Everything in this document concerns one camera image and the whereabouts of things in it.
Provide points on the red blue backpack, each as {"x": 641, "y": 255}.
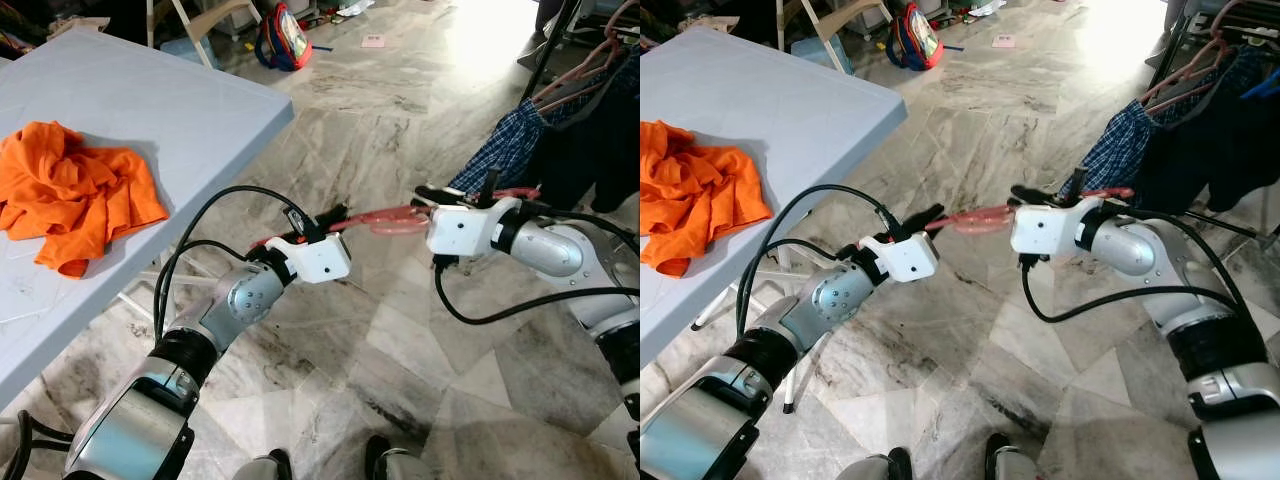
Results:
{"x": 283, "y": 38}
{"x": 915, "y": 38}

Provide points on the black clothes drying rack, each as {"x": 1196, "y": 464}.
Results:
{"x": 1185, "y": 25}
{"x": 560, "y": 35}

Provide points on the brown pink clothes hanger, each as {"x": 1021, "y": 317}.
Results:
{"x": 395, "y": 215}
{"x": 975, "y": 218}

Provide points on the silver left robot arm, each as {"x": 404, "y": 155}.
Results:
{"x": 700, "y": 430}
{"x": 130, "y": 430}

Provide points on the light blue plastic bin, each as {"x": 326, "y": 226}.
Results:
{"x": 815, "y": 52}
{"x": 185, "y": 50}

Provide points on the pale grey folding table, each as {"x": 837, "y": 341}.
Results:
{"x": 130, "y": 100}
{"x": 780, "y": 100}

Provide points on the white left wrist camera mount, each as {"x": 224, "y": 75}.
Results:
{"x": 900, "y": 258}
{"x": 310, "y": 260}

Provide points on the robot left leg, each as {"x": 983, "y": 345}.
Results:
{"x": 262, "y": 466}
{"x": 872, "y": 465}

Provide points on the blue clothes hanger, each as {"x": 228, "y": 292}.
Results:
{"x": 1262, "y": 85}

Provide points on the white beige high chair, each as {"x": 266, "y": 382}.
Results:
{"x": 855, "y": 15}
{"x": 225, "y": 12}

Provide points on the dark navy garment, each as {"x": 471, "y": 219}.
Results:
{"x": 600, "y": 150}
{"x": 1210, "y": 150}

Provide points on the pink paper sheet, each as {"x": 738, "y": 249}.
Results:
{"x": 373, "y": 41}
{"x": 1002, "y": 41}

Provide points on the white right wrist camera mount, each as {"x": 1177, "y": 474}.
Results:
{"x": 1050, "y": 228}
{"x": 465, "y": 230}

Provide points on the blue plaid shirt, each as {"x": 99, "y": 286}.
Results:
{"x": 510, "y": 150}
{"x": 1115, "y": 150}

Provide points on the orange shirt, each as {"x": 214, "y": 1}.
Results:
{"x": 695, "y": 200}
{"x": 70, "y": 200}

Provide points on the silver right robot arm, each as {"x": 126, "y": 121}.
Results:
{"x": 560, "y": 250}
{"x": 1140, "y": 250}

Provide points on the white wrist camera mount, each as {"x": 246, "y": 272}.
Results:
{"x": 900, "y": 258}
{"x": 310, "y": 260}
{"x": 1050, "y": 228}
{"x": 465, "y": 230}

